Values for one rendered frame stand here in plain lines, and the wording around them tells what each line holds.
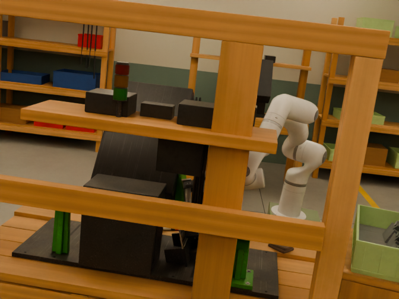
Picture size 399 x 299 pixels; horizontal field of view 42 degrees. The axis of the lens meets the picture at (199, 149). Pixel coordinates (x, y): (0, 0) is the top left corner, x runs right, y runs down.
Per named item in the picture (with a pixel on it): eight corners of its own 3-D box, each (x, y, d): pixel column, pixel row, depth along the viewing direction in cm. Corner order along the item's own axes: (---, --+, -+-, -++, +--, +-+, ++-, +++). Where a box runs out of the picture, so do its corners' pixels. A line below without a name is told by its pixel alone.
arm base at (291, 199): (272, 203, 293) (279, 173, 287) (306, 212, 289) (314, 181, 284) (268, 216, 275) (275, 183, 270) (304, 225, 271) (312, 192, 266)
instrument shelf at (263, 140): (48, 109, 207) (49, 99, 206) (275, 139, 198) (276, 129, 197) (19, 119, 183) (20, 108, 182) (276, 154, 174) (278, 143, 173)
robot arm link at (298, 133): (309, 168, 272) (280, 159, 280) (317, 149, 276) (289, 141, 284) (296, 116, 231) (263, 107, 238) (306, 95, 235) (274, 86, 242)
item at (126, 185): (92, 247, 228) (97, 172, 220) (160, 258, 225) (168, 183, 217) (77, 265, 210) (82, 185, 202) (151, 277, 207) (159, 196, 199)
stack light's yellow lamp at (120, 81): (116, 86, 187) (116, 73, 186) (129, 88, 187) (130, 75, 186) (111, 87, 183) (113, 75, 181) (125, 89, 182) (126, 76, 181)
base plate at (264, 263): (52, 220, 256) (52, 216, 255) (276, 255, 245) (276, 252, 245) (11, 256, 215) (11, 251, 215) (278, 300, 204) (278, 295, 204)
